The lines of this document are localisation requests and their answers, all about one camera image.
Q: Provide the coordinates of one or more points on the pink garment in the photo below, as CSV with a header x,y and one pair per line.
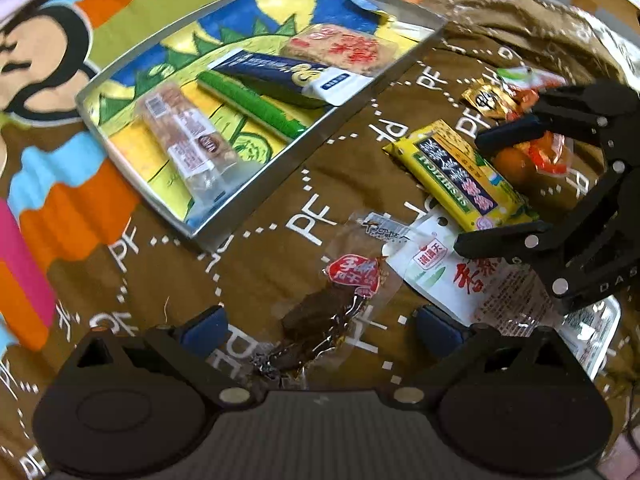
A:
x,y
625,462

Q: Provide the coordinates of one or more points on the small golden snack packet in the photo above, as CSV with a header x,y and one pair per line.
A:
x,y
487,102

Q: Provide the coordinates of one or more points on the blue and white tube packet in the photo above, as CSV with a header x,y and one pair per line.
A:
x,y
270,72

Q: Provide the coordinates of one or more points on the clear nut bar packet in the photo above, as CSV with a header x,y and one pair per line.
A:
x,y
185,140

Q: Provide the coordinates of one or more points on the red clear snack packet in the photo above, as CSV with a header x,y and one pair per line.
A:
x,y
550,155

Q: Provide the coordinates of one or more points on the clear rice cracker packet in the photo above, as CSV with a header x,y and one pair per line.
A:
x,y
340,47

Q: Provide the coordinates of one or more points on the white packet black print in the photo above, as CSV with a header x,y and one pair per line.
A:
x,y
592,330

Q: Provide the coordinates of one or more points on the metal tray with dragon print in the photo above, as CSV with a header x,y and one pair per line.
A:
x,y
280,180

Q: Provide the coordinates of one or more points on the green stick packet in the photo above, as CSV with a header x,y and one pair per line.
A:
x,y
250,105

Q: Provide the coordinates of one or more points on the orange packet green white top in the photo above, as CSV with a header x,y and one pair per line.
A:
x,y
520,77

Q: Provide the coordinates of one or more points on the printed cartoon blanket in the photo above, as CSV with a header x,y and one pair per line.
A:
x,y
150,270

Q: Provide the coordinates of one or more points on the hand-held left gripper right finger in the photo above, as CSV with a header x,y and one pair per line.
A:
x,y
440,330

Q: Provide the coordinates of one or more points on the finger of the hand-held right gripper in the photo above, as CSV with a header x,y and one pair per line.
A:
x,y
505,135
500,245

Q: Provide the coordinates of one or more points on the yellow and green snack packet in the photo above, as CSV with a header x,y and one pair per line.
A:
x,y
450,175

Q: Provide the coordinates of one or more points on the orange mandarin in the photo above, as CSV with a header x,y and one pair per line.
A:
x,y
515,167

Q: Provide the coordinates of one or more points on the brown meat packet red label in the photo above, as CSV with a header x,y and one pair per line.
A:
x,y
320,315

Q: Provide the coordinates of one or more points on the white packet green red label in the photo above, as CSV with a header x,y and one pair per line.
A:
x,y
435,270

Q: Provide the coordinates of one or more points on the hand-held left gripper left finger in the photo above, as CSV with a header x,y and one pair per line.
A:
x,y
205,329

